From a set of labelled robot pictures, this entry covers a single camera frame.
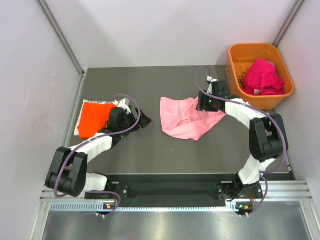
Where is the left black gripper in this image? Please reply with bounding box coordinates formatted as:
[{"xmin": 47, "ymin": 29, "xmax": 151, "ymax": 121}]
[{"xmin": 119, "ymin": 107, "xmax": 152, "ymax": 133}]

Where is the light pink t shirt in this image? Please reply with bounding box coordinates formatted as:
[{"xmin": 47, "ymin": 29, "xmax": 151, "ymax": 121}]
[{"xmin": 159, "ymin": 97, "xmax": 226, "ymax": 141}]

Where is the magenta t shirt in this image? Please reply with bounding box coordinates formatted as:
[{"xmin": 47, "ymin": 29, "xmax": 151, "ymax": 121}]
[{"xmin": 243, "ymin": 58, "xmax": 285, "ymax": 96}]

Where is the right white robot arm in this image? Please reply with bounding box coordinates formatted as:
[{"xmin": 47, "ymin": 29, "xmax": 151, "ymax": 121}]
[{"xmin": 197, "ymin": 76, "xmax": 289, "ymax": 199}]

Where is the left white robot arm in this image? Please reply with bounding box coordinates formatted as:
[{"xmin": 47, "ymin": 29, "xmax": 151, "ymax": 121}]
[{"xmin": 45, "ymin": 106, "xmax": 152, "ymax": 199}]

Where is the orange plastic basket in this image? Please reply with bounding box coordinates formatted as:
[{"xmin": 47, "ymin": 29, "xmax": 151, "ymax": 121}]
[{"xmin": 226, "ymin": 42, "xmax": 295, "ymax": 111}]

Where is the folded white printed t shirt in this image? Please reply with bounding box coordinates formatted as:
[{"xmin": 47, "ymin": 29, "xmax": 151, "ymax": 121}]
[{"xmin": 74, "ymin": 99, "xmax": 120, "ymax": 137}]

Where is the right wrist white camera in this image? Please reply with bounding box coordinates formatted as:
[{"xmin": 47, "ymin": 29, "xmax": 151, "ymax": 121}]
[{"xmin": 206, "ymin": 75, "xmax": 219, "ymax": 95}]

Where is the wrist white camera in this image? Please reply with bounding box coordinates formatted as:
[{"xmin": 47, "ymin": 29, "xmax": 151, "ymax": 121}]
[
  {"xmin": 206, "ymin": 75, "xmax": 219, "ymax": 95},
  {"xmin": 116, "ymin": 97, "xmax": 132, "ymax": 115}
]

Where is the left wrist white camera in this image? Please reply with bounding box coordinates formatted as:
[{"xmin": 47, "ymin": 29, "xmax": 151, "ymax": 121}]
[{"xmin": 116, "ymin": 97, "xmax": 132, "ymax": 115}]

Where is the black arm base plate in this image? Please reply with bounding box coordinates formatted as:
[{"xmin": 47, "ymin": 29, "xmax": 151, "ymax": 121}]
[{"xmin": 56, "ymin": 173, "xmax": 297, "ymax": 208}]

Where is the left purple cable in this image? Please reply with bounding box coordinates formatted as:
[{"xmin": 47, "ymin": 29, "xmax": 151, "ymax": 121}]
[{"xmin": 54, "ymin": 93, "xmax": 145, "ymax": 220}]

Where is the purple cable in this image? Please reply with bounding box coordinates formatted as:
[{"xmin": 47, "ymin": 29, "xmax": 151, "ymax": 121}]
[
  {"xmin": 54, "ymin": 93, "xmax": 145, "ymax": 220},
  {"xmin": 195, "ymin": 66, "xmax": 287, "ymax": 218}
]

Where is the grey slotted cable duct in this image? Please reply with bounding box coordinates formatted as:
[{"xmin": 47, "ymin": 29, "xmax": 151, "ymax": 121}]
[{"xmin": 50, "ymin": 201, "xmax": 250, "ymax": 213}]

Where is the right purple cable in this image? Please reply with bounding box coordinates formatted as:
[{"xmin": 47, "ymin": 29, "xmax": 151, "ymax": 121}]
[{"xmin": 195, "ymin": 66, "xmax": 287, "ymax": 218}]

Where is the aluminium frame rail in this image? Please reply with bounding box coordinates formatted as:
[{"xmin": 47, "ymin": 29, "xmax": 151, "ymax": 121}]
[{"xmin": 40, "ymin": 180, "xmax": 313, "ymax": 202}]

